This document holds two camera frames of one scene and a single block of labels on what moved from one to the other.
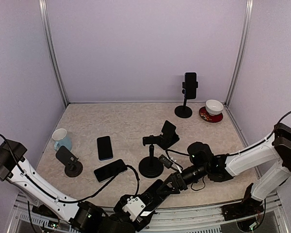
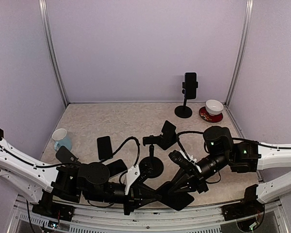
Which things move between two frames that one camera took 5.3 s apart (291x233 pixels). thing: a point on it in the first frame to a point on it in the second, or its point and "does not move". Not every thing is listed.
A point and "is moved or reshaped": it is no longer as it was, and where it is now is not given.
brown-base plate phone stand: x=73 y=167 does not move
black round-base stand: x=151 y=166 does not move
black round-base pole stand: x=184 y=111 does not move
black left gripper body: x=138 y=226 to x=134 y=195
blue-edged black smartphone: x=190 y=91 does not move
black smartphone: x=151 y=198 is moved or reshaped
